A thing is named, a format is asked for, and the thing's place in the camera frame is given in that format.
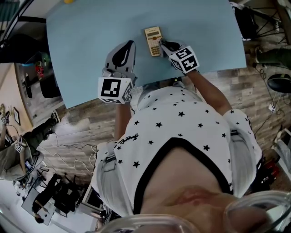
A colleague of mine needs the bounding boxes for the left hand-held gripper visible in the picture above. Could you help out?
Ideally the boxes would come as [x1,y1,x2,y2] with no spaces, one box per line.
[98,41,138,105]

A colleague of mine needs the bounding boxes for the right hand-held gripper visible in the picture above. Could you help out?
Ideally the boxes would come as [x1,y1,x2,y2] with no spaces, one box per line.
[160,39,201,74]

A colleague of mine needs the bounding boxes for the yellow calculator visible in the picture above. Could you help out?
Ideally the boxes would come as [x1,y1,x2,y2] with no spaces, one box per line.
[144,26,163,57]

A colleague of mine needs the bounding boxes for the person's right forearm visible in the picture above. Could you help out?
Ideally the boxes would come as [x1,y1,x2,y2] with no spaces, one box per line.
[187,69,233,115]

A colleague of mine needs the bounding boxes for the person's left forearm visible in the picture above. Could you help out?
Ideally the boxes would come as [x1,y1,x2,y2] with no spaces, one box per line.
[114,102,135,141]

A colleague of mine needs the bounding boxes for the black office chair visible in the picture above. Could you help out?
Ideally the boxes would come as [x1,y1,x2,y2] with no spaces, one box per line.
[233,1,260,40]

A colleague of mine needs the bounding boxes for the black side cabinet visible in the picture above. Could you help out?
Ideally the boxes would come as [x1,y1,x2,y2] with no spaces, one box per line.
[15,51,62,99]

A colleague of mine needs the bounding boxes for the white star-print shirt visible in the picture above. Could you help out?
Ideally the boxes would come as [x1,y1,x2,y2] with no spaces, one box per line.
[90,84,262,217]

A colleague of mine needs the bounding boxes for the black round stool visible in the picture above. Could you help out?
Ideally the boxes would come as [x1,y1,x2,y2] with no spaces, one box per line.
[266,73,291,94]

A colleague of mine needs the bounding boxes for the person's neck and chin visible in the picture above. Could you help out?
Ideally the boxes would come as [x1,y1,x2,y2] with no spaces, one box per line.
[140,145,273,233]

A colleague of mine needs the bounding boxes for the black tripod equipment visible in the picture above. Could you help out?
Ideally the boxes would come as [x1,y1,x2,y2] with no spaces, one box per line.
[31,172,80,219]

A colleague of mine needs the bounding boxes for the red box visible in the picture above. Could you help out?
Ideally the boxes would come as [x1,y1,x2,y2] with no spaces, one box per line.
[265,162,280,181]

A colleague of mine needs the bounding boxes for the black metal table frame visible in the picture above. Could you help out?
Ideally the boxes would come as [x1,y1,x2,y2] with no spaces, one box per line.
[250,0,291,45]

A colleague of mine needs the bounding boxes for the white floor cable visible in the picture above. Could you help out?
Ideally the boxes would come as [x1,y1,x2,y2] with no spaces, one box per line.
[44,131,99,177]

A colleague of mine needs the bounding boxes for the dark picture frame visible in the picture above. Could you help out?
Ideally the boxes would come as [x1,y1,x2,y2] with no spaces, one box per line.
[13,106,21,126]

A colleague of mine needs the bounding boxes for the grey shoulder strap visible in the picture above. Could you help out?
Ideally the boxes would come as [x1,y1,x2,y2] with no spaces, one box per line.
[95,142,135,217]
[229,129,256,197]

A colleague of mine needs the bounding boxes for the clear-frame glasses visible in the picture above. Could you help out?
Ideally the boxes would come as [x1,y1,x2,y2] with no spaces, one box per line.
[85,190,291,233]

